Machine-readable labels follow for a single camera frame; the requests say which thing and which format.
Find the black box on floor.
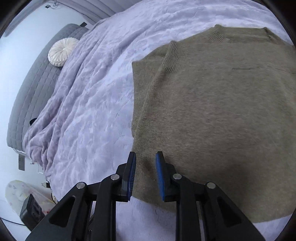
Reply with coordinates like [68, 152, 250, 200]
[20, 194, 45, 231]

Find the grey quilted headboard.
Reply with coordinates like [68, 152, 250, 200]
[6, 24, 88, 155]

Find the olive brown knit sweater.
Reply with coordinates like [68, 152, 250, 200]
[132, 25, 295, 222]

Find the lavender plush bed blanket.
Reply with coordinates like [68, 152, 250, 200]
[23, 1, 294, 240]

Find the grey pleated curtain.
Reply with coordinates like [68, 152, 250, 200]
[57, 0, 139, 24]

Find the round white pleated cushion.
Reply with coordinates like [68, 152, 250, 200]
[48, 37, 79, 67]

